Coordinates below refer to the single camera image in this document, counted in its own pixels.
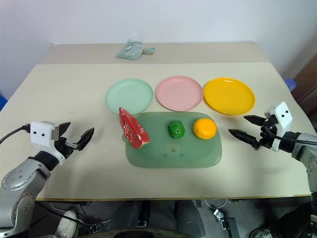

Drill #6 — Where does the yellow round plate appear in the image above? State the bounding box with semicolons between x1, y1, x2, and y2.
203;77;256;116

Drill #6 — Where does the red watermelon slice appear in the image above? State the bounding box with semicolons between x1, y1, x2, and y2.
118;107;151;150

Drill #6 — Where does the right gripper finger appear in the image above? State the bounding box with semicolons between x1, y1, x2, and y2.
243;115;267;127
228;128;260;150

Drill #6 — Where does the light green round plate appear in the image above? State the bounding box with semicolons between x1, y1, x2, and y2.
105;78;154;116

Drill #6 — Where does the blue plastic container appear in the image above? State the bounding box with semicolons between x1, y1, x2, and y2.
0;92;8;111

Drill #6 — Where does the brown wooden cabinet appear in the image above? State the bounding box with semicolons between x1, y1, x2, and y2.
289;53;317;118

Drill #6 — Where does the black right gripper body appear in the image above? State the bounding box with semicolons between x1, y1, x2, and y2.
257;116;280;151

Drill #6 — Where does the clear plastic bag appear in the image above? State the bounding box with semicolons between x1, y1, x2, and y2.
115;38;144;61

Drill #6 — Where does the orange fruit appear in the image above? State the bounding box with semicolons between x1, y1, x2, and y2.
193;118;218;140

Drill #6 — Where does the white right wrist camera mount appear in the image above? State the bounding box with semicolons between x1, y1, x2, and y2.
264;101;293;152

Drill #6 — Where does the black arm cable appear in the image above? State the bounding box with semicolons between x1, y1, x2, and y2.
262;124;317;145
0;124;31;145

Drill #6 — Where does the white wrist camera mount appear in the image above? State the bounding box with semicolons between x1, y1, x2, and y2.
29;121;67;165
264;101;293;152

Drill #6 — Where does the green vegetable toy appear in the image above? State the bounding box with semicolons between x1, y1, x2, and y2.
167;119;186;139

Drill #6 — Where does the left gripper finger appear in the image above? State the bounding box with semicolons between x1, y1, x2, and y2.
59;121;72;138
75;127;95;151

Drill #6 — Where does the blue plastic stool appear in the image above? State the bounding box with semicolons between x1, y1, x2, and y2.
284;77;298;92

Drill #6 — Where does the green rectangular tray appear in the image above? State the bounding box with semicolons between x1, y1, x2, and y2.
122;111;223;170

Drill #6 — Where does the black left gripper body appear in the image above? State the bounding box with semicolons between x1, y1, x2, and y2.
54;137;80;161

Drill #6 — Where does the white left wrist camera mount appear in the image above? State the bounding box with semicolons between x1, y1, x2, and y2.
29;121;67;165

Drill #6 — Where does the thin wire loop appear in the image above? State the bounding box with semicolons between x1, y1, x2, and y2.
204;198;228;209

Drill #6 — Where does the grey sneaker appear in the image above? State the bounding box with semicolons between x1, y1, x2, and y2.
249;228;273;238

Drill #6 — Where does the white sneaker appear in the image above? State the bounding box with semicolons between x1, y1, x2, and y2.
54;210;78;238

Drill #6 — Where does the pink round plate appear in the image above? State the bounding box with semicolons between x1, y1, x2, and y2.
156;75;205;112

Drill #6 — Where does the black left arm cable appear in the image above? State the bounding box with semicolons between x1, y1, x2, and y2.
0;124;31;145

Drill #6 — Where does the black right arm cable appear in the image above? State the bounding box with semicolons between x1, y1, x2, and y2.
262;124;317;145

